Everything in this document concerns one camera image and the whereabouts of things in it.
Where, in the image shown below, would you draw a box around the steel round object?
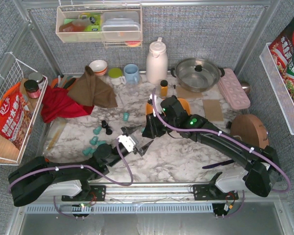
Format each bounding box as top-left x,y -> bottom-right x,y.
240,81 -> 251,95

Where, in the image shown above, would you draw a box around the purple cable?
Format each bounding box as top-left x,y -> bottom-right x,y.
7,138 -> 134,220
151,88 -> 292,218

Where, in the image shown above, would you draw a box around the white orange striped bowl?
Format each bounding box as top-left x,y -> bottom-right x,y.
89,60 -> 107,76

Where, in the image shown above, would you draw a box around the green lidded white cup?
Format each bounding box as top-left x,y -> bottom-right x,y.
108,68 -> 126,86

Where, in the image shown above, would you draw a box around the orange plastic basket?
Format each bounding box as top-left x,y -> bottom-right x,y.
145,98 -> 191,115

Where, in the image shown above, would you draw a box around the blue mug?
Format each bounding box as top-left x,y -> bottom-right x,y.
123,64 -> 141,84

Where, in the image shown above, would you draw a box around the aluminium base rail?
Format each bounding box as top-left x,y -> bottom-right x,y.
14,181 -> 285,202

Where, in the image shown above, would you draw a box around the white wire basket left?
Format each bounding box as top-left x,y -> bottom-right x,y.
0,58 -> 49,165

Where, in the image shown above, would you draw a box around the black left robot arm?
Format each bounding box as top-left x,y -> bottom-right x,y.
8,127 -> 151,207

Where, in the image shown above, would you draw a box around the brown cardboard piece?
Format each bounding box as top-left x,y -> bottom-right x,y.
202,99 -> 223,122

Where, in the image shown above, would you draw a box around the glass jar silver lid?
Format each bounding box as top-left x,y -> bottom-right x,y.
28,72 -> 45,90

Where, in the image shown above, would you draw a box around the small brown cardboard sheet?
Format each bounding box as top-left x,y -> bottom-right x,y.
175,86 -> 203,99

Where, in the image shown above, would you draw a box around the white mesh basket right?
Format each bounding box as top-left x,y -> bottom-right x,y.
259,43 -> 294,135

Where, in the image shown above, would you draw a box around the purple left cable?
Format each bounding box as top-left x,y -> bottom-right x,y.
7,138 -> 134,220

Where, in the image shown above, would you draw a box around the clear plastic containers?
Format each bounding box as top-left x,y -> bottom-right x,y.
101,11 -> 141,42

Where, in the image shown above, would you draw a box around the orange juice bottle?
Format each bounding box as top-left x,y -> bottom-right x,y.
160,80 -> 168,97

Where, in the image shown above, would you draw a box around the brown cloth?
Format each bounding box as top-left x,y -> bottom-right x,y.
67,66 -> 118,108

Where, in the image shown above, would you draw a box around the orange snack bag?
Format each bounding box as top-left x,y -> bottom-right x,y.
0,82 -> 31,150

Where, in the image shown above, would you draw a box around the cream wall rack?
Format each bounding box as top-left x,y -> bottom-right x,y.
56,3 -> 143,47

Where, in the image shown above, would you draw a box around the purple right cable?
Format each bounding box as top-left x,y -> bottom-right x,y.
151,88 -> 292,218

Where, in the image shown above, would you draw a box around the red jar black lid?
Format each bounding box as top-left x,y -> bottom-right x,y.
24,80 -> 41,99

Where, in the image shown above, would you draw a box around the green package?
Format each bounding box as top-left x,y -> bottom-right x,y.
78,12 -> 102,32

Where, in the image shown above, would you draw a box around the steel pot with lid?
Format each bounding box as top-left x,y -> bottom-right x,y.
170,58 -> 225,93

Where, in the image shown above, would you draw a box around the red cloth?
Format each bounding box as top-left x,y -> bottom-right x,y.
41,85 -> 94,123

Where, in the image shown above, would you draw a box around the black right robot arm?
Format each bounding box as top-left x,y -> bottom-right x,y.
143,94 -> 279,197

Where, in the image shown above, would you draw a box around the pink egg tray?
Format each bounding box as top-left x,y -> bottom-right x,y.
217,68 -> 250,110

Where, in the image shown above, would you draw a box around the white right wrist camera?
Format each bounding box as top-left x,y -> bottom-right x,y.
150,94 -> 164,117

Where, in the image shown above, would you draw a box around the white thermos jug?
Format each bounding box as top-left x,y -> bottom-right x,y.
146,37 -> 168,85

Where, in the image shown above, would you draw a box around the black coffee capsule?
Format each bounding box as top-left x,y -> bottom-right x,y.
105,125 -> 113,135
101,120 -> 108,128

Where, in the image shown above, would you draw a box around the orange bottle in rack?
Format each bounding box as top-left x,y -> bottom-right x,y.
59,19 -> 91,32

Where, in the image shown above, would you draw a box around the teal coffee capsule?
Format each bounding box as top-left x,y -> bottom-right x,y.
89,136 -> 98,145
93,126 -> 102,135
97,141 -> 106,146
82,147 -> 93,156
122,112 -> 129,122

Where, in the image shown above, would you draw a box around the round wooden board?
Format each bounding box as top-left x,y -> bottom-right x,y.
230,114 -> 269,148

